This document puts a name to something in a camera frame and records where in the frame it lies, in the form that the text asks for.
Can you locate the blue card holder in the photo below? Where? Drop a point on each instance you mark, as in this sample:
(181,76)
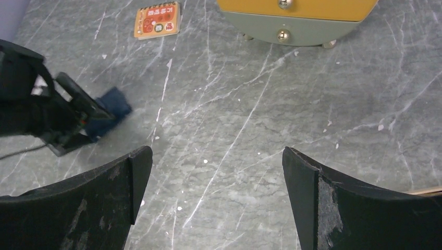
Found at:
(114,108)

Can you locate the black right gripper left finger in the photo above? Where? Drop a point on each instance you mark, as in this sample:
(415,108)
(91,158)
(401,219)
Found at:
(91,210)

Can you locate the round pastel drawer cabinet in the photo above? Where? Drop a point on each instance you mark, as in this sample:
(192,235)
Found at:
(298,23)

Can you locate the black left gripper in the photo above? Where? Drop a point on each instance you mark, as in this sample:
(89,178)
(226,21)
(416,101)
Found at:
(30,104)

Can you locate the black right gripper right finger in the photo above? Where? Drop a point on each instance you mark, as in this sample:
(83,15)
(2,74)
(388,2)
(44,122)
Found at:
(333,210)

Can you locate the orange patterned card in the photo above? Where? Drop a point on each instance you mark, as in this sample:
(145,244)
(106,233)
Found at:
(157,20)

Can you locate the beige card tray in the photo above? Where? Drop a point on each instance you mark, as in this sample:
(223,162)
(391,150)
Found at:
(430,191)

